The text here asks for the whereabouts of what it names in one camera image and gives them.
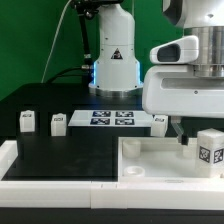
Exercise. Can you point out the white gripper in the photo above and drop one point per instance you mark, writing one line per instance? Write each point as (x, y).
(174, 90)

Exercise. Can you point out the white square tabletop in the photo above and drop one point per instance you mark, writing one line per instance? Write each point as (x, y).
(146, 159)

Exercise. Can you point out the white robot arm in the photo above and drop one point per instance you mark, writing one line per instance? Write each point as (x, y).
(116, 71)

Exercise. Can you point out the white tag sheet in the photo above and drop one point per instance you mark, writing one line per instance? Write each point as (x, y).
(110, 118)

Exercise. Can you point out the white U-shaped fence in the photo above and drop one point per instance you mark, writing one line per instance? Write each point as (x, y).
(203, 194)

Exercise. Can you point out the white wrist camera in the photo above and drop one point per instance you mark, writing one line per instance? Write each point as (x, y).
(181, 51)

